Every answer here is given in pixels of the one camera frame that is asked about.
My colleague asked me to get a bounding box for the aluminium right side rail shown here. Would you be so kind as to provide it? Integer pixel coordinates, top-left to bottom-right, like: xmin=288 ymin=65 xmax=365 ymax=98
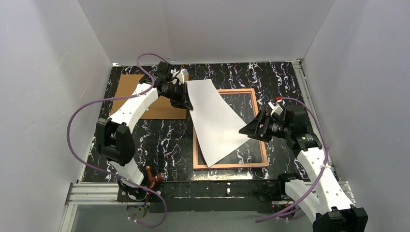
xmin=292 ymin=59 xmax=324 ymax=142

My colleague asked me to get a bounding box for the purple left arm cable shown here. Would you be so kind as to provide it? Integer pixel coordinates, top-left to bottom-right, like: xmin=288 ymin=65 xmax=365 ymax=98
xmin=66 ymin=53 xmax=174 ymax=229

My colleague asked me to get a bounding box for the printed photo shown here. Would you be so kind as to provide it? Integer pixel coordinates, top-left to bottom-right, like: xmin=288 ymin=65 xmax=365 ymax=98
xmin=187 ymin=79 xmax=249 ymax=167

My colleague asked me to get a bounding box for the aluminium rail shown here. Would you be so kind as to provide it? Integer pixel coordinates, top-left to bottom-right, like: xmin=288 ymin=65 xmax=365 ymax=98
xmin=60 ymin=181 xmax=363 ymax=232
xmin=292 ymin=59 xmax=324 ymax=142

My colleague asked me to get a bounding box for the copper pipe fitting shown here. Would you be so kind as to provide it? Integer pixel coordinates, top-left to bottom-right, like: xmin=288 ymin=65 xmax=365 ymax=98
xmin=146 ymin=166 xmax=164 ymax=190

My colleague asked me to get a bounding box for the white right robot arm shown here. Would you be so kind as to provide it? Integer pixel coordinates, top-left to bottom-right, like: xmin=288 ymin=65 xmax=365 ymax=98
xmin=239 ymin=105 xmax=368 ymax=232

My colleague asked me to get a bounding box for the aluminium front rail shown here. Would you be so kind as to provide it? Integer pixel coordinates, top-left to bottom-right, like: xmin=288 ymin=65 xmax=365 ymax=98
xmin=60 ymin=181 xmax=363 ymax=232

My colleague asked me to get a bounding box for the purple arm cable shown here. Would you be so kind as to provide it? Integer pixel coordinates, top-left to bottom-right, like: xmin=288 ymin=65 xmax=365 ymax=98
xmin=66 ymin=53 xmax=174 ymax=229
xmin=254 ymin=96 xmax=330 ymax=223

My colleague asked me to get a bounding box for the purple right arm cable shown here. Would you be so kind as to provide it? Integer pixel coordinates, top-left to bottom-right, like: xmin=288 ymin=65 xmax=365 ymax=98
xmin=254 ymin=96 xmax=330 ymax=223

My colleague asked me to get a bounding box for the brown backing board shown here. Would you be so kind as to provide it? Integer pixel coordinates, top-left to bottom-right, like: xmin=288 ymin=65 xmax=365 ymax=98
xmin=115 ymin=74 xmax=187 ymax=120

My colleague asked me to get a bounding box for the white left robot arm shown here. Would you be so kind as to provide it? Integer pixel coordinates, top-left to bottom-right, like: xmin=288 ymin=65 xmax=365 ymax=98
xmin=96 ymin=82 xmax=193 ymax=188

